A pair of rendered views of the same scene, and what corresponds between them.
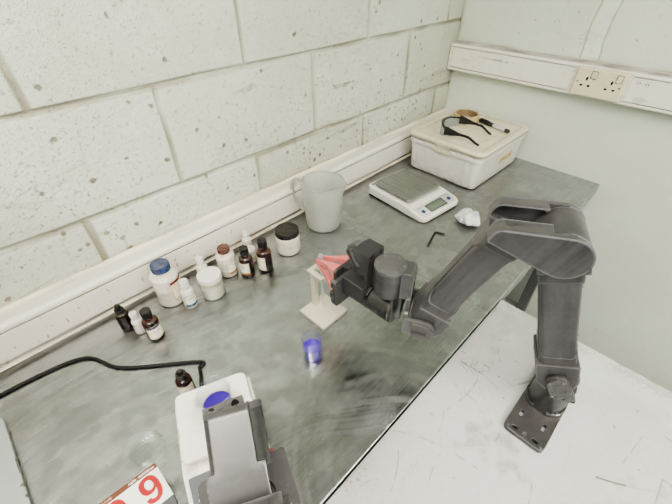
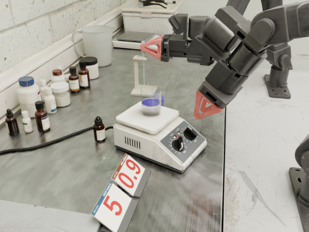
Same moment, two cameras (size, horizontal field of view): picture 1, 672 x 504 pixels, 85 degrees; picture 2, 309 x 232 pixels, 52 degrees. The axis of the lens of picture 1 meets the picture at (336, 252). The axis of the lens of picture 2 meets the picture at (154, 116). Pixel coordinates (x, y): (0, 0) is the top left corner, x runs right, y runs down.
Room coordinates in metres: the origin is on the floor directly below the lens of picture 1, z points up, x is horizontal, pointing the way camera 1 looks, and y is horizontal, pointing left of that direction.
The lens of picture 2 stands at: (-0.30, 0.55, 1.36)
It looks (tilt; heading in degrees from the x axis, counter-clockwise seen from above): 29 degrees down; 327
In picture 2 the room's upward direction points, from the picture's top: straight up
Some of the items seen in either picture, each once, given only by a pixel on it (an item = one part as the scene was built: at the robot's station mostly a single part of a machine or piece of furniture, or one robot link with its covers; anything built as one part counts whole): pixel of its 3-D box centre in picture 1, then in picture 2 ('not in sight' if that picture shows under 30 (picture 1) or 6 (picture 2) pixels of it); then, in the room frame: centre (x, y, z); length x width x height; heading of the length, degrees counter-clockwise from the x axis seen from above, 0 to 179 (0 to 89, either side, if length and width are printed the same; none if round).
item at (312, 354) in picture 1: (312, 346); (158, 97); (0.46, 0.05, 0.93); 0.04 x 0.04 x 0.06
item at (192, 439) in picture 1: (216, 414); (147, 115); (0.29, 0.19, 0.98); 0.12 x 0.12 x 0.01; 24
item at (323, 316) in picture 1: (323, 293); (144, 74); (0.58, 0.03, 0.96); 0.08 x 0.08 x 0.13; 46
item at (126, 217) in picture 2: not in sight; (116, 206); (0.11, 0.37, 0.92); 0.09 x 0.06 x 0.04; 133
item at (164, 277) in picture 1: (166, 281); (29, 96); (0.63, 0.40, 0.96); 0.06 x 0.06 x 0.11
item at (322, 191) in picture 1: (318, 202); (94, 46); (0.95, 0.05, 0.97); 0.18 x 0.13 x 0.15; 68
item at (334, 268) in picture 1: (336, 267); (155, 46); (0.56, 0.00, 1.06); 0.09 x 0.07 x 0.07; 46
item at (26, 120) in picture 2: (137, 322); (26, 121); (0.53, 0.44, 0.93); 0.02 x 0.02 x 0.06
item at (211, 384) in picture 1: (215, 403); (150, 101); (0.29, 0.19, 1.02); 0.06 x 0.05 x 0.08; 130
